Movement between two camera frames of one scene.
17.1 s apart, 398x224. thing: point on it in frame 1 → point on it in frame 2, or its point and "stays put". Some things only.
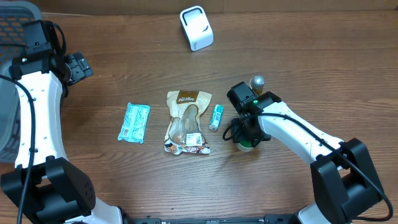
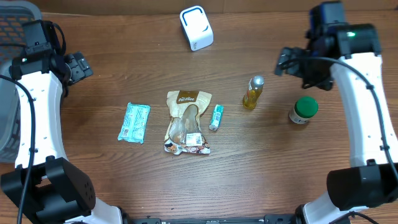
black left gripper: x=78 y=65 stays put
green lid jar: x=247 y=145 → x=305 y=108
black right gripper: x=241 y=134 → x=287 y=64
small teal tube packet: x=216 y=117 stays put
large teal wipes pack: x=134 y=123 stays put
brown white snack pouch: x=184 y=134 stays put
